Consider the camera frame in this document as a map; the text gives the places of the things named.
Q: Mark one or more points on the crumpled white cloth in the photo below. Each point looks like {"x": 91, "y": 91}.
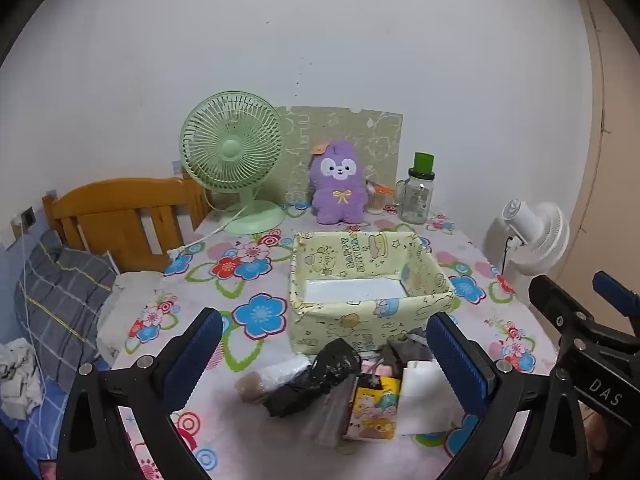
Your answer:
{"x": 17, "y": 380}

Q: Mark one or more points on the grey plaid pillow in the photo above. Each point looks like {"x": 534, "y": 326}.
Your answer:
{"x": 60, "y": 300}

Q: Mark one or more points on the purple plush toy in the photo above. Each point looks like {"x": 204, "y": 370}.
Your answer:
{"x": 339, "y": 195}

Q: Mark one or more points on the clear plastic packet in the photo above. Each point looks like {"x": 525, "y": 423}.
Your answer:
{"x": 327, "y": 417}

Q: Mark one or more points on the beige door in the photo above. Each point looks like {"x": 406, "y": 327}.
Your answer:
{"x": 615, "y": 160}

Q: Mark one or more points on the wooden bed headboard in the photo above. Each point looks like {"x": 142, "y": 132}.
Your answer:
{"x": 110, "y": 205}

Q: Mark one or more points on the blue checked bed sheet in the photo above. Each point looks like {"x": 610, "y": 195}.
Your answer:
{"x": 30, "y": 440}

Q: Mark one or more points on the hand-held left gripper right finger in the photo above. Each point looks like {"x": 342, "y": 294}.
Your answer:
{"x": 457, "y": 360}

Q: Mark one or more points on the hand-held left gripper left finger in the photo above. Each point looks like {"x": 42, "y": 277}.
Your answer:
{"x": 195, "y": 360}

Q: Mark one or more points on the grey socks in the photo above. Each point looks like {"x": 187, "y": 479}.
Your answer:
{"x": 405, "y": 347}

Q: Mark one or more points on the white soft pack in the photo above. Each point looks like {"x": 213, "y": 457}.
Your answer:
{"x": 425, "y": 400}

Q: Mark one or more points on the white and tan roll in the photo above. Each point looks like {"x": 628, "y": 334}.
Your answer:
{"x": 272, "y": 377}

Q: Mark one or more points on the black plastic bag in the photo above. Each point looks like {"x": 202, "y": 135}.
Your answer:
{"x": 320, "y": 375}

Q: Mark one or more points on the green cartoon print board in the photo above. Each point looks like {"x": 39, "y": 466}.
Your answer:
{"x": 380, "y": 135}

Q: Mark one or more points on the white standing fan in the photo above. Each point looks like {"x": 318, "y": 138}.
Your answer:
{"x": 542, "y": 240}

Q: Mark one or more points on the white pillow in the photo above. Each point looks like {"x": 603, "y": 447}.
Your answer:
{"x": 130, "y": 300}

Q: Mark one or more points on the yellow cartoon tissue packet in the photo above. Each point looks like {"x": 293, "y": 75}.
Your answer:
{"x": 375, "y": 415}

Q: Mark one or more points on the green desk fan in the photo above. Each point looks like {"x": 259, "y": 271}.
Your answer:
{"x": 231, "y": 149}

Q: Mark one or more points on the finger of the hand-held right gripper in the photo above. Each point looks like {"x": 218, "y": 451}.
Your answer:
{"x": 555, "y": 305}
{"x": 617, "y": 297}

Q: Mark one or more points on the small cup with orange item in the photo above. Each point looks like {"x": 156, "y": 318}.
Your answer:
{"x": 377, "y": 202}

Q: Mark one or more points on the glass jar with green lid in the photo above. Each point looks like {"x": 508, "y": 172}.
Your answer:
{"x": 417, "y": 200}

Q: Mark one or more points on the pink packet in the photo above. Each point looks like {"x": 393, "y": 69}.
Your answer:
{"x": 380, "y": 370}

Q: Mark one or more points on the yellow cartoon print storage box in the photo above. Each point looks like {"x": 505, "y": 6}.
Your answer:
{"x": 350, "y": 325}

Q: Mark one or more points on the floral tablecloth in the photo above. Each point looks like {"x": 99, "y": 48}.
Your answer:
{"x": 250, "y": 435}

